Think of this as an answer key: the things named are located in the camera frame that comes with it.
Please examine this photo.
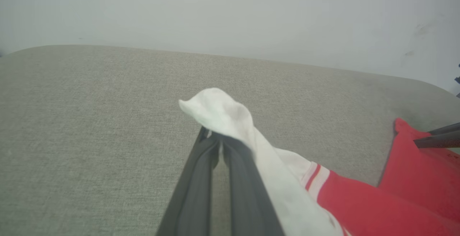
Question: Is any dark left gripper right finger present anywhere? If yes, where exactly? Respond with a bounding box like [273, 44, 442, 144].
[221, 135, 285, 236]

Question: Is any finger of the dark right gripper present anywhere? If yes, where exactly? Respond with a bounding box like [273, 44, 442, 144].
[428, 122, 460, 136]
[413, 130, 460, 149]

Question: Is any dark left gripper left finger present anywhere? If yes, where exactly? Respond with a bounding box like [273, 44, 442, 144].
[156, 126, 220, 236]

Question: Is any red white-striped sports garment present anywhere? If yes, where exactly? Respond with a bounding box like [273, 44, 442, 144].
[179, 88, 460, 236]

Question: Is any grey fabric sofa seat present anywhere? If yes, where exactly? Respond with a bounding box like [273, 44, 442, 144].
[0, 45, 460, 236]

